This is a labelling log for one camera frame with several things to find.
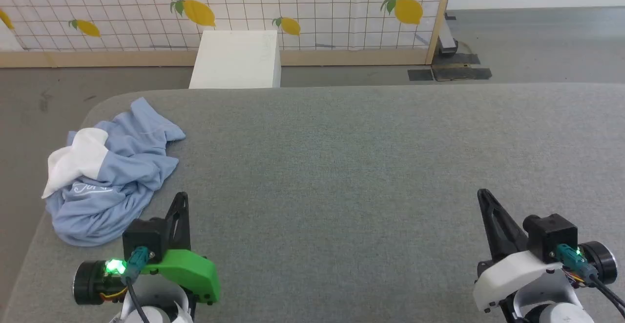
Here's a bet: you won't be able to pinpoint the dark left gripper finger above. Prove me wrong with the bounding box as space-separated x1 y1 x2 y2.
165 192 185 251
171 192 191 253

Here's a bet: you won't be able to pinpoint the grey fabric sofa cushion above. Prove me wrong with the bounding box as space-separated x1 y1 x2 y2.
0 83 625 323

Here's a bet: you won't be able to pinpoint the white box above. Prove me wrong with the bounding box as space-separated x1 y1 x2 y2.
188 30 282 89

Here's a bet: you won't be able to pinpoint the left teal-plug black cable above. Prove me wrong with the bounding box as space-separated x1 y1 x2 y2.
120 245 152 323

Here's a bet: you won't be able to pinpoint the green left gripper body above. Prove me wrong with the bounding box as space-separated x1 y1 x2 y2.
73 249 221 306

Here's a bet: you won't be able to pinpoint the long black floor plate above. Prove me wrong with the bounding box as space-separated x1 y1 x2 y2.
432 67 493 81

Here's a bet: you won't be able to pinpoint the right teal-plug black cable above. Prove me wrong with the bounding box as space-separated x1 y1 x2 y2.
555 244 625 316

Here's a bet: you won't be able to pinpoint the teal-plug black cable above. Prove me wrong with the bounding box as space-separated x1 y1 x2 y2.
555 244 625 316
120 245 152 323

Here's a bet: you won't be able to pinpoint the black plate under foot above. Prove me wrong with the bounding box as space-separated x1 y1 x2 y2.
432 53 481 66

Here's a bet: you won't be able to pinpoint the metal partition foot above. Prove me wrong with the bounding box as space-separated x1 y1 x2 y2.
437 13 460 56

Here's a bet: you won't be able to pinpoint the lemon print wooden partition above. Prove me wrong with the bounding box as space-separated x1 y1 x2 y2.
0 0 456 68

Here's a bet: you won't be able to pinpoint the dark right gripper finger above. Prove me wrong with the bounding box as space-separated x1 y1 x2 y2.
477 189 504 261
482 190 529 259

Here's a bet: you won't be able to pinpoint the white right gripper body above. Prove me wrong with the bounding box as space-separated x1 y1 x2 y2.
472 240 619 313

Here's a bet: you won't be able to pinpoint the light blue white-collared shirt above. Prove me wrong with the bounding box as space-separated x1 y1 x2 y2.
42 97 187 247

